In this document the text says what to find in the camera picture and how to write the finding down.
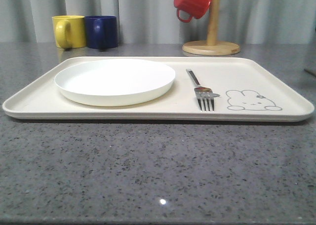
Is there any wooden mug tree stand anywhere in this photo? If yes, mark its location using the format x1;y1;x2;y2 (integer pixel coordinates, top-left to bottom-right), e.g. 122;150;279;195
182;0;240;56

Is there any cream rabbit serving tray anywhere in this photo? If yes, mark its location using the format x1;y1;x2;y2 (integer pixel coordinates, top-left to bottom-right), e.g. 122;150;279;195
2;56;315;122

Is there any yellow mug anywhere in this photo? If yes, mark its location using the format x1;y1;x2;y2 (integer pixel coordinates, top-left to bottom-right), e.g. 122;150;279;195
52;15;86;49

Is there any dark blue mug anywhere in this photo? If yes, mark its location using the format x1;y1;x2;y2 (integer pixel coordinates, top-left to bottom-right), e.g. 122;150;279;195
84;16;118;49

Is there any red ribbed mug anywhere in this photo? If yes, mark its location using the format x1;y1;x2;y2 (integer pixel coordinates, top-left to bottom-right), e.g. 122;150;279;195
173;0;212;23

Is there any white round plate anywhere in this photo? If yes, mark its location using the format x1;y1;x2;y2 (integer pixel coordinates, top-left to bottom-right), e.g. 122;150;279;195
54;58;176;107

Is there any grey curtain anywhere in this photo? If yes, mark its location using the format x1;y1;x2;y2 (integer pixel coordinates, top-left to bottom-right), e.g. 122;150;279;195
0;0;316;44

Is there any steel fork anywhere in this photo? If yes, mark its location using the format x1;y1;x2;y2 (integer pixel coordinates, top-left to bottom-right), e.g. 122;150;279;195
186;69;215;112

